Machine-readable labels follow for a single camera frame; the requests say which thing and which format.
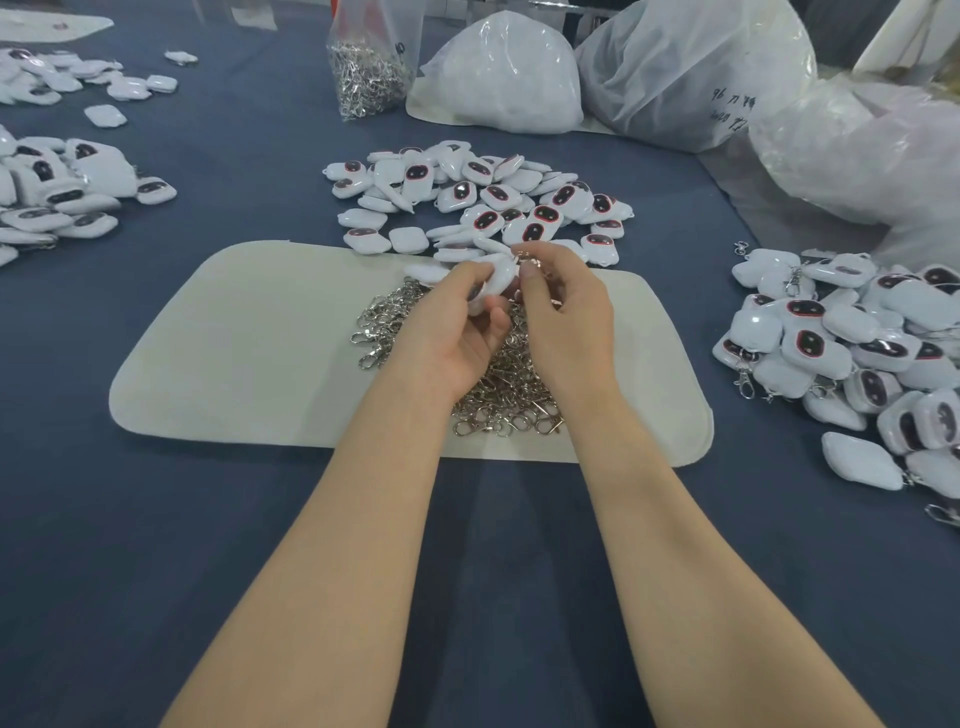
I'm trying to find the person's right hand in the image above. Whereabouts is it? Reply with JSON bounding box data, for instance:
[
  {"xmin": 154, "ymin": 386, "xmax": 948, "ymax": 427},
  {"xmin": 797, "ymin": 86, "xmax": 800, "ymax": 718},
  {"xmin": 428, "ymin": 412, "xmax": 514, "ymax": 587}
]
[{"xmin": 514, "ymin": 240, "xmax": 620, "ymax": 404}]

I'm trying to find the pile of metal clasps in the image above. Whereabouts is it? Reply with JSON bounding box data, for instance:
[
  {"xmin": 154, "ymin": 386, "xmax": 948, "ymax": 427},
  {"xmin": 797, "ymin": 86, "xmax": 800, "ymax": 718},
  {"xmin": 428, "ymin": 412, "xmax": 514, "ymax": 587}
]
[{"xmin": 351, "ymin": 274, "xmax": 569, "ymax": 438}]

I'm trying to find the crumpled clear plastic bag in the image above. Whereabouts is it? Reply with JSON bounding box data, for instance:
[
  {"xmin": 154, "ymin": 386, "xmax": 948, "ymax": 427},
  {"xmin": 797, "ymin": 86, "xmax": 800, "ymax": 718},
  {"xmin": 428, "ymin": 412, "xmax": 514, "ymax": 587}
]
[{"xmin": 748, "ymin": 75, "xmax": 960, "ymax": 272}]

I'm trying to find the clear bag of metal clasps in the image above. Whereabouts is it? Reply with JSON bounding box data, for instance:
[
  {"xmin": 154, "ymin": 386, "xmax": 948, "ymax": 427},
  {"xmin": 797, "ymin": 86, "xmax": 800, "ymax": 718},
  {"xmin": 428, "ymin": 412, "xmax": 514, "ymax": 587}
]
[{"xmin": 327, "ymin": 0, "xmax": 426, "ymax": 123}]

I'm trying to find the cream felt work mat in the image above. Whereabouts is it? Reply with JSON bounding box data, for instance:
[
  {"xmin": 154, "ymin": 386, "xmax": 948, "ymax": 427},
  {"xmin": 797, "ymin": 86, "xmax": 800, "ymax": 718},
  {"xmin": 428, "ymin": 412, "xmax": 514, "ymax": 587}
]
[{"xmin": 109, "ymin": 240, "xmax": 716, "ymax": 468}]

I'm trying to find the flat white board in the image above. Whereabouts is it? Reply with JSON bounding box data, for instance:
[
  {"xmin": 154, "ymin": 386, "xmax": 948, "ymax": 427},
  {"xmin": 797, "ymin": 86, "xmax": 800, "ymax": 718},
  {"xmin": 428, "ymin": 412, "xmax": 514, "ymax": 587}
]
[{"xmin": 0, "ymin": 10, "xmax": 116, "ymax": 45}]

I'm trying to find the person's left hand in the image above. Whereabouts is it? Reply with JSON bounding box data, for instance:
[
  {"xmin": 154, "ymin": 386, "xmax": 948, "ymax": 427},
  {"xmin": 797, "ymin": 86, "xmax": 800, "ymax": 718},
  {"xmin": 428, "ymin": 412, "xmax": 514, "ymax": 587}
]
[{"xmin": 382, "ymin": 258, "xmax": 515, "ymax": 407}]

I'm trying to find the person's left forearm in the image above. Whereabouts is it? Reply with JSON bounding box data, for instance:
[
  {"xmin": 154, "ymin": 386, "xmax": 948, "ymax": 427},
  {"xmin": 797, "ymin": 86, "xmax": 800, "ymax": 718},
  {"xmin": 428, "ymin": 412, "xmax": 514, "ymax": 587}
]
[{"xmin": 162, "ymin": 382, "xmax": 467, "ymax": 728}]

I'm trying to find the white fob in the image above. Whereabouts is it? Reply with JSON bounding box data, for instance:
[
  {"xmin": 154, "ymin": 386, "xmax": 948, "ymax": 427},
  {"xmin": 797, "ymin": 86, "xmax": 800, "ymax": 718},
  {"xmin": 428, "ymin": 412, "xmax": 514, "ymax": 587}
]
[{"xmin": 465, "ymin": 255, "xmax": 522, "ymax": 317}]

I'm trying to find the white plastic sheet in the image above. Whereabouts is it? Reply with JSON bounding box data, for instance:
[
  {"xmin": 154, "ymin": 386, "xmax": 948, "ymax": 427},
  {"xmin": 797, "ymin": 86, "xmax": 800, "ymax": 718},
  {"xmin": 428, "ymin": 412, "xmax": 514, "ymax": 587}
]
[{"xmin": 855, "ymin": 0, "xmax": 960, "ymax": 74}]

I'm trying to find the large translucent plastic bag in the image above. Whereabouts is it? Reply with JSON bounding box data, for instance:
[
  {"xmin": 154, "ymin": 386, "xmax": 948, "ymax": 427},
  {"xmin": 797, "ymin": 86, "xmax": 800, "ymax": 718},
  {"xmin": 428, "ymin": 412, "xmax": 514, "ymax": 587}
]
[{"xmin": 576, "ymin": 0, "xmax": 819, "ymax": 153}]

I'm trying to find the person's right forearm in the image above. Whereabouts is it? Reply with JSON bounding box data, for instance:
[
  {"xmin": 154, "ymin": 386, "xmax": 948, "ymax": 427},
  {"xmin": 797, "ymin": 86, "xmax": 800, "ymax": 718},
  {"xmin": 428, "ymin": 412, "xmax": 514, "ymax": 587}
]
[{"xmin": 570, "ymin": 378, "xmax": 887, "ymax": 728}]

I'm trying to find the round white plastic bag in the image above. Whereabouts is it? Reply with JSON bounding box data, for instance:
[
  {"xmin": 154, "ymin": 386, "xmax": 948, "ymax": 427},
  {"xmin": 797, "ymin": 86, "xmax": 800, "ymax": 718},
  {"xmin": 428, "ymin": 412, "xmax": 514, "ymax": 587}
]
[{"xmin": 406, "ymin": 10, "xmax": 587, "ymax": 137}]

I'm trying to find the pile of finished fobs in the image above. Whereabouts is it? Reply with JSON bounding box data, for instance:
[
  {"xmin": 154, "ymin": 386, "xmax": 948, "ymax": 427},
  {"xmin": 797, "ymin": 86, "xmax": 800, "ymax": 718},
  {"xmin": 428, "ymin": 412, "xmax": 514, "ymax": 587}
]
[{"xmin": 712, "ymin": 243, "xmax": 960, "ymax": 530}]

